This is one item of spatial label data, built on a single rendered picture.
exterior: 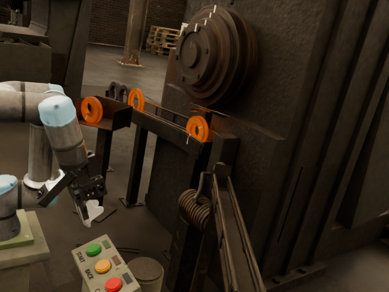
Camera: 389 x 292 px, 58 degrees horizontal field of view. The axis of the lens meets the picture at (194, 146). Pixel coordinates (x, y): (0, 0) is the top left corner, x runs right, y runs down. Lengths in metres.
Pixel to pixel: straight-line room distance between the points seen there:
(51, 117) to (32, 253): 0.84
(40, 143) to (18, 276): 0.59
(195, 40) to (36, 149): 0.84
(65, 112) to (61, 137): 0.06
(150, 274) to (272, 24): 1.14
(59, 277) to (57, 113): 1.22
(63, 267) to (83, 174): 1.10
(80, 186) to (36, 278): 1.03
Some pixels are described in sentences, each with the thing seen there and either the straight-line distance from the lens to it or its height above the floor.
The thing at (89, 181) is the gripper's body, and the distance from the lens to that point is 0.93.
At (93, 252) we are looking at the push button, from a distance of 1.07.
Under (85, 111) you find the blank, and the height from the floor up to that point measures 0.65.
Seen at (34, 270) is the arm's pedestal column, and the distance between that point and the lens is 1.94.
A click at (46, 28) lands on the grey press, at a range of 4.43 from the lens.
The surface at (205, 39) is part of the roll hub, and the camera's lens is 1.63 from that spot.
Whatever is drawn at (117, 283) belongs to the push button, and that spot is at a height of 0.61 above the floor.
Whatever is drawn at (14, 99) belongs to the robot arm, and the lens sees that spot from 0.93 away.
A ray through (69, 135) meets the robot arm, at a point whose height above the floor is 0.97.
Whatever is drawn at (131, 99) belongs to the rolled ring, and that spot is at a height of 0.68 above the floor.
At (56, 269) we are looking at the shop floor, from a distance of 1.97.
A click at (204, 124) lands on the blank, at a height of 0.79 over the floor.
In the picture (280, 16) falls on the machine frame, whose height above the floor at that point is 1.35.
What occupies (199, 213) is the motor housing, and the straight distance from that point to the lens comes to 1.54.
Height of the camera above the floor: 1.26
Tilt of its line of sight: 19 degrees down
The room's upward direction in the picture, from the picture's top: 12 degrees clockwise
